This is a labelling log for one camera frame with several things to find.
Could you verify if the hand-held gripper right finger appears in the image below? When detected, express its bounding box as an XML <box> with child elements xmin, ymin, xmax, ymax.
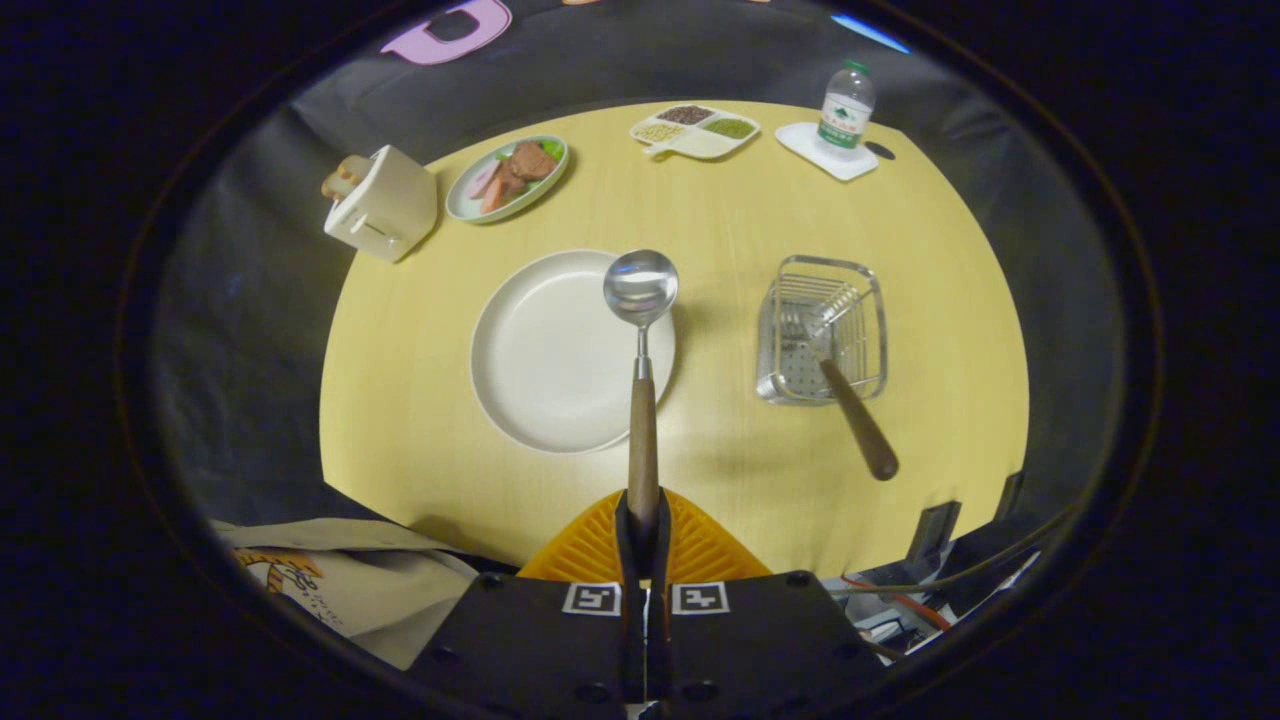
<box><xmin>645</xmin><ymin>488</ymin><xmax>887</xmax><ymax>720</ymax></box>

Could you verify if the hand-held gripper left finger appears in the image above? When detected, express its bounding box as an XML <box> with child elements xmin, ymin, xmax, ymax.
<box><xmin>405</xmin><ymin>488</ymin><xmax>649</xmax><ymax>720</ymax></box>

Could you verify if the wooden handled metal fork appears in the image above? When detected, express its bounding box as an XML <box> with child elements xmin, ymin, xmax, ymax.
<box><xmin>780</xmin><ymin>290</ymin><xmax>900</xmax><ymax>482</ymax></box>

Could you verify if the wooden handled metal spoon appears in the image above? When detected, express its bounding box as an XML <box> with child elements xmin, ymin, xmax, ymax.
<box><xmin>603</xmin><ymin>249</ymin><xmax>680</xmax><ymax>536</ymax></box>

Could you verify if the round white plate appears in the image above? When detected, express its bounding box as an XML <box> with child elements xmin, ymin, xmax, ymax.
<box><xmin>470</xmin><ymin>249</ymin><xmax>677</xmax><ymax>455</ymax></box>

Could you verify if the green oval plate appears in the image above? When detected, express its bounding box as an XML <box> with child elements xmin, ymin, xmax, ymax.
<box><xmin>445</xmin><ymin>135</ymin><xmax>571</xmax><ymax>225</ymax></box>

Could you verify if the reddish sausage slice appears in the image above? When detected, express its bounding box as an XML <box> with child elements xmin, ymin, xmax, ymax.
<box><xmin>480</xmin><ymin>168</ymin><xmax>527</xmax><ymax>214</ymax></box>

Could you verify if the white toaster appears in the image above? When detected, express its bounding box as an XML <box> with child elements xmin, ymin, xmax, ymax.
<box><xmin>322</xmin><ymin>145</ymin><xmax>439</xmax><ymax>264</ymax></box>

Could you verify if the brown meat piece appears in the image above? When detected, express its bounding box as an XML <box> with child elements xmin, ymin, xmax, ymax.
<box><xmin>510</xmin><ymin>141</ymin><xmax>559</xmax><ymax>183</ymax></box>

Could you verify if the white square coaster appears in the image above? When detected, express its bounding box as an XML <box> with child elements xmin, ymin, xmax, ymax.
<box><xmin>775</xmin><ymin>121</ymin><xmax>880</xmax><ymax>182</ymax></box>

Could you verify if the white sectioned dish with beans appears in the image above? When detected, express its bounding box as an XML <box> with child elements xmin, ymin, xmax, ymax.
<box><xmin>629</xmin><ymin>104</ymin><xmax>761</xmax><ymax>161</ymax></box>

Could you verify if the clear plastic water bottle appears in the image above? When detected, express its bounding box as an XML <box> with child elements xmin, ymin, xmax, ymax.
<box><xmin>817</xmin><ymin>59</ymin><xmax>877</xmax><ymax>151</ymax></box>

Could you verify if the orange cable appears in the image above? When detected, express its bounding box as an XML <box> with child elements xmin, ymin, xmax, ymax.
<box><xmin>840</xmin><ymin>575</ymin><xmax>951</xmax><ymax>633</ymax></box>

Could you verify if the grey cable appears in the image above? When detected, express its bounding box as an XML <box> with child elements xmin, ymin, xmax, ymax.
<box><xmin>830</xmin><ymin>510</ymin><xmax>1071</xmax><ymax>598</ymax></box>

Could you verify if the metal wire cutlery basket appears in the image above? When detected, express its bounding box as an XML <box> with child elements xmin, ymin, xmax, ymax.
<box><xmin>756</xmin><ymin>255</ymin><xmax>889</xmax><ymax>406</ymax></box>

